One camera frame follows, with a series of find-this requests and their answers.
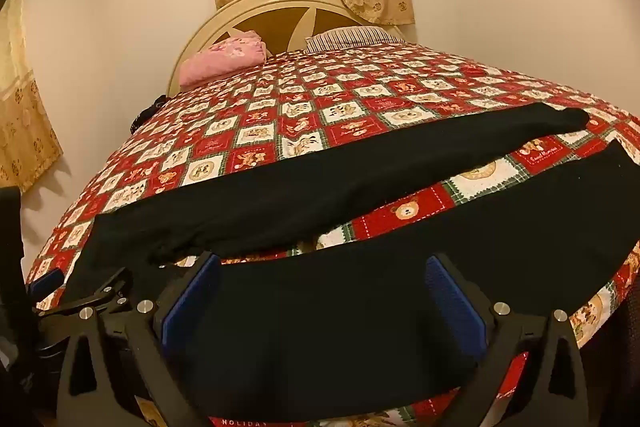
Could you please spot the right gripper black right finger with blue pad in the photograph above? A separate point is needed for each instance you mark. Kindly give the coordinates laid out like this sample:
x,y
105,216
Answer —
x,y
552,389

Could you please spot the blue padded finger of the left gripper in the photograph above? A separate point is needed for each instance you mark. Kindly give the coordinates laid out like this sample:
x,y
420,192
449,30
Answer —
x,y
46,285

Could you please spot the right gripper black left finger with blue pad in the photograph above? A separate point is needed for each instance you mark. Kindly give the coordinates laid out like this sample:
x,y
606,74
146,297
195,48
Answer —
x,y
96,328

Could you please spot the black pants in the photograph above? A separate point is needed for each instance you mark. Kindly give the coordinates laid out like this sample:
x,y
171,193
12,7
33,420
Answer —
x,y
320,306

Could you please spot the dark item beside bed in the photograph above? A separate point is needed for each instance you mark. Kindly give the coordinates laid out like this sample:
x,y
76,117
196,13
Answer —
x,y
148,113

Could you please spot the red patchwork teddy bedspread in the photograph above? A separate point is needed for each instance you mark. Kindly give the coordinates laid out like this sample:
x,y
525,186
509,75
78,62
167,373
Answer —
x,y
296,104

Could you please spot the pink folded blanket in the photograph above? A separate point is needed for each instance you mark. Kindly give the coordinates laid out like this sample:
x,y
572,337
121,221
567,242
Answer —
x,y
222,59

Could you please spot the cream arched wooden headboard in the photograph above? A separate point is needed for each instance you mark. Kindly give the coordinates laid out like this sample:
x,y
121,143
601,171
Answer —
x,y
284,26

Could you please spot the striped pillow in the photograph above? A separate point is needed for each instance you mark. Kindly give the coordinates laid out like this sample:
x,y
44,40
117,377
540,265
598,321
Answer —
x,y
348,38

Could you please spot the beige curtain left wall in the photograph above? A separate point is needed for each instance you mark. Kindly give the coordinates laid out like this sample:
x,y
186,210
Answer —
x,y
29,145

